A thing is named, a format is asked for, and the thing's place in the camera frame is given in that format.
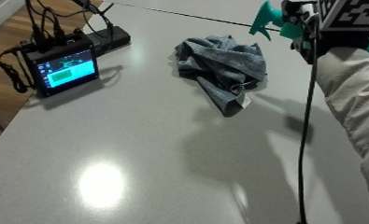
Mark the teal spray bottle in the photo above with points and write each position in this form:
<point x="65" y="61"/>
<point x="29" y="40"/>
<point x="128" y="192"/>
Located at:
<point x="267" y="15"/>

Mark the white cube with black markers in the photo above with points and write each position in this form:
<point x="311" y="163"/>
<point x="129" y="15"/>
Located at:
<point x="349" y="14"/>

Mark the grey crumpled cloth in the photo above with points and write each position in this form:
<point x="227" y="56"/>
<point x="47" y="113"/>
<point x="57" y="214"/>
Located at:
<point x="223" y="62"/>

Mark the black rectangular power box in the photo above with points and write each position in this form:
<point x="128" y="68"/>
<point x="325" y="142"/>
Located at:
<point x="111" y="38"/>

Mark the small black touchscreen device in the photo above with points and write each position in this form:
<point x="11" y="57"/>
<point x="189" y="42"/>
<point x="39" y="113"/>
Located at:
<point x="64" y="70"/>

